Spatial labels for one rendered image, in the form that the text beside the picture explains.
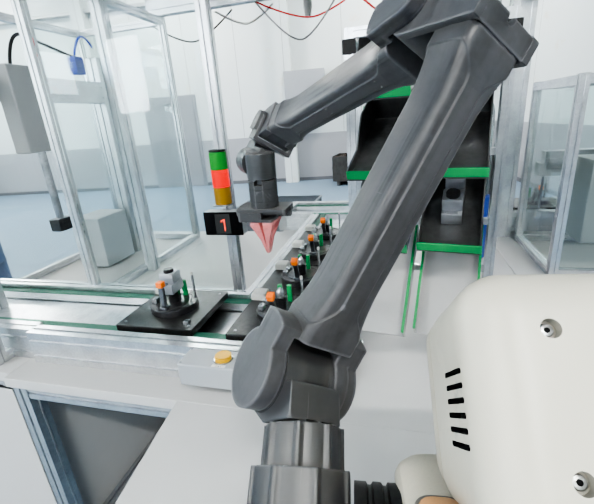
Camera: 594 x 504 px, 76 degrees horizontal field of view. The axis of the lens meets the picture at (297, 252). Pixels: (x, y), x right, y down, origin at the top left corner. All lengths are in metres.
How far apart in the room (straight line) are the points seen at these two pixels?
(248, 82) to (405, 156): 9.41
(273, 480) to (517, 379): 0.19
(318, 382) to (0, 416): 1.29
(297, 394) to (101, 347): 0.91
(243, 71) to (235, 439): 9.24
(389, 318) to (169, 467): 0.56
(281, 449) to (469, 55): 0.35
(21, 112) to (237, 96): 8.26
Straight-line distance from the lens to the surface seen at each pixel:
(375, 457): 0.85
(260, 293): 1.17
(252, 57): 9.75
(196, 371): 0.96
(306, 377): 0.37
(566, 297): 0.26
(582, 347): 0.25
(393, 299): 0.97
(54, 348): 1.32
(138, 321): 1.19
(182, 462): 0.89
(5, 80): 1.75
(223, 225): 1.15
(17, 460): 1.67
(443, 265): 1.01
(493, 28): 0.39
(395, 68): 0.49
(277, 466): 0.34
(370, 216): 0.34
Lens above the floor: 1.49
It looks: 19 degrees down
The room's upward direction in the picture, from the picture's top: 4 degrees counter-clockwise
